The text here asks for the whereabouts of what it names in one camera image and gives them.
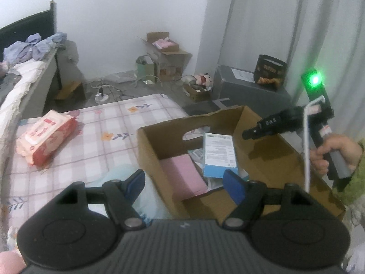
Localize blue white paper box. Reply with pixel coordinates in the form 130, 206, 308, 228
203, 133, 238, 179

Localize clear plastic barcode bag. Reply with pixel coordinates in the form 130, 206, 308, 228
188, 148, 223, 191

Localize person's right hand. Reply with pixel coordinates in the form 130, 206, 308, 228
309, 133, 363, 177

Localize brown cardboard box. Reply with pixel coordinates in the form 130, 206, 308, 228
137, 105, 347, 223

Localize dark grey storage box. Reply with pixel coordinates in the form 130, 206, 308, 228
211, 65, 291, 118

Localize black snack bag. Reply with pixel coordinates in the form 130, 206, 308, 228
254, 55, 288, 90

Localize plaid floral mattress sheet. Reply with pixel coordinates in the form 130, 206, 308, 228
0, 93, 191, 253

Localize small low cardboard tray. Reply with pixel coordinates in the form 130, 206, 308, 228
182, 84, 211, 103

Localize pink foam block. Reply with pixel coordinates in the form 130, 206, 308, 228
160, 154, 208, 201

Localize small plush doll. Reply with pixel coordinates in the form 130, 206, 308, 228
188, 73, 214, 90

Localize pink wet wipes pack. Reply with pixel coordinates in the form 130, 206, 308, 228
16, 110, 77, 167

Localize white power strip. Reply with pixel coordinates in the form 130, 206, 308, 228
95, 88, 109, 104

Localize far open cardboard box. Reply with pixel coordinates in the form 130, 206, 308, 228
142, 32, 192, 82

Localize green paper bag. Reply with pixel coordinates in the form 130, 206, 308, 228
136, 55, 156, 85

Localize pink plush toy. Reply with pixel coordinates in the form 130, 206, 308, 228
0, 251, 25, 274

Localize white fluffy blanket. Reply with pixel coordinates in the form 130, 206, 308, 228
1, 59, 45, 160

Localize purple crumpled clothes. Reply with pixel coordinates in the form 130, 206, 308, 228
3, 32, 68, 66

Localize white cable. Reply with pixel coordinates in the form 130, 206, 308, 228
302, 96, 326, 193

